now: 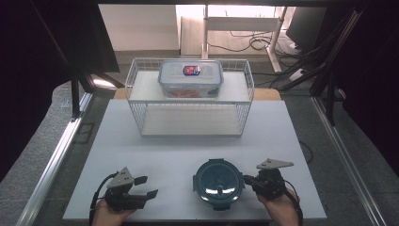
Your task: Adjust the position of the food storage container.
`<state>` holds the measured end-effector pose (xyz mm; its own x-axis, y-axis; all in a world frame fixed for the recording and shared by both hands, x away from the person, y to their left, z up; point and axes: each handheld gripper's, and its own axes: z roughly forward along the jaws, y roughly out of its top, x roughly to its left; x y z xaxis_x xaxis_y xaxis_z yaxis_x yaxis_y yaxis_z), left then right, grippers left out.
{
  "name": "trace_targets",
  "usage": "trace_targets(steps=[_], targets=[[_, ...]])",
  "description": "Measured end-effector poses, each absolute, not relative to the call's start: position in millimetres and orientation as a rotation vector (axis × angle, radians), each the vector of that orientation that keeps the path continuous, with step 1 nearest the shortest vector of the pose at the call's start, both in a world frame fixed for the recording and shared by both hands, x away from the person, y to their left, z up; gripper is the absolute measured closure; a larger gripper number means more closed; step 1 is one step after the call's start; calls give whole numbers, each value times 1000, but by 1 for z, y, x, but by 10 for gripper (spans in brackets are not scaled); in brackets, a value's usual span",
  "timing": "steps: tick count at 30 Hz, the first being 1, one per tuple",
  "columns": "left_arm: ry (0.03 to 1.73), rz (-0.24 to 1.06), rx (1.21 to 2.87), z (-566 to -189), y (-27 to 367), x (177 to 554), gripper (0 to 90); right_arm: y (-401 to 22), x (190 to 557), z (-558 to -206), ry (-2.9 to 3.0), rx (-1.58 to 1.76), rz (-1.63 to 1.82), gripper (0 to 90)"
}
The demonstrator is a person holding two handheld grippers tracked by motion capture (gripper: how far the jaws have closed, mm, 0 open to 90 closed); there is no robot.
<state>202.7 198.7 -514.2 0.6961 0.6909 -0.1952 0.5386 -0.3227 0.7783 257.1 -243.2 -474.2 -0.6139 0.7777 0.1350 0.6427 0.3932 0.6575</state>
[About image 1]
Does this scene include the aluminium rail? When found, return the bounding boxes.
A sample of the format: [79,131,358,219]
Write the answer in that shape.
[14,91,95,226]
[311,95,375,226]

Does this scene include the black curtain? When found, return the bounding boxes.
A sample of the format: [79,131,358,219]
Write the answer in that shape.
[330,0,399,178]
[0,0,120,183]

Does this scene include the person's right hand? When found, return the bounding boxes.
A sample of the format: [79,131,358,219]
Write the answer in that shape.
[256,187,301,226]

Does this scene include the round dark blue food container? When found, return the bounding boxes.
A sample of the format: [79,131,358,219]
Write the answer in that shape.
[192,158,246,212]

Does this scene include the black floor cables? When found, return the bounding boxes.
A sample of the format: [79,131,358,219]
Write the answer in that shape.
[207,29,302,59]

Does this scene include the white wire rack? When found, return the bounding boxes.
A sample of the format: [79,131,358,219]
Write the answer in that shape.
[124,57,255,137]

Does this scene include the black monitor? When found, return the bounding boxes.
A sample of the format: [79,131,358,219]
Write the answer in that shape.
[285,7,327,54]

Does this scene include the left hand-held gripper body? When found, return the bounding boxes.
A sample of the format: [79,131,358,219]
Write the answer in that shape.
[104,166,149,212]

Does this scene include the person's left hand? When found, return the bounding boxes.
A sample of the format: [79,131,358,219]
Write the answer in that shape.
[91,199,137,226]

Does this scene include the clear rectangular food container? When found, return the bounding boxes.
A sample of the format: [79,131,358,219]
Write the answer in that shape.
[157,59,225,99]

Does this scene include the thin black cable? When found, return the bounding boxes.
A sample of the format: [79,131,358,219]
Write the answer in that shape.
[298,139,314,165]

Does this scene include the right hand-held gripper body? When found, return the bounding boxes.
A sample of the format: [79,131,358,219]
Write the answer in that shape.
[250,157,295,201]

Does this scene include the white desk frame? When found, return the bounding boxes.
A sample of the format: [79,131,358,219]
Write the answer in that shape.
[200,4,288,75]

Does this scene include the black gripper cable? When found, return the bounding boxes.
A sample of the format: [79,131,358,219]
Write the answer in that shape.
[88,171,120,226]
[281,178,305,226]

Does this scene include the black metal stand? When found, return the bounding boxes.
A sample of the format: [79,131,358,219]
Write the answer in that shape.
[69,70,126,122]
[277,8,366,127]

